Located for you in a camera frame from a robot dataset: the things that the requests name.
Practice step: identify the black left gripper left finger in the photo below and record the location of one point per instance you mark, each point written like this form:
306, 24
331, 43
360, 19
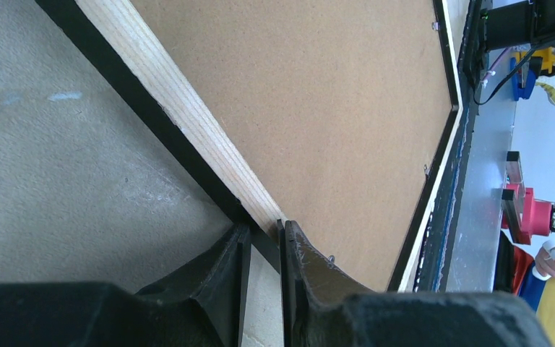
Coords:
202, 303

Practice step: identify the brown frame backing board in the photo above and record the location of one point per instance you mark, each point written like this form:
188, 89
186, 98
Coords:
337, 106

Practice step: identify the black wooden picture frame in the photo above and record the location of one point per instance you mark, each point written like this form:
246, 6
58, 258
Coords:
124, 49

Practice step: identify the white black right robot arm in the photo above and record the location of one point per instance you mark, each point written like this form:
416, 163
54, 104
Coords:
494, 25

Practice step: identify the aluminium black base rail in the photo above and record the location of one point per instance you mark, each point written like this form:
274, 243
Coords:
462, 239

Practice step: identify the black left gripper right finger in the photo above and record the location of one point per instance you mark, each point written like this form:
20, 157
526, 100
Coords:
323, 306

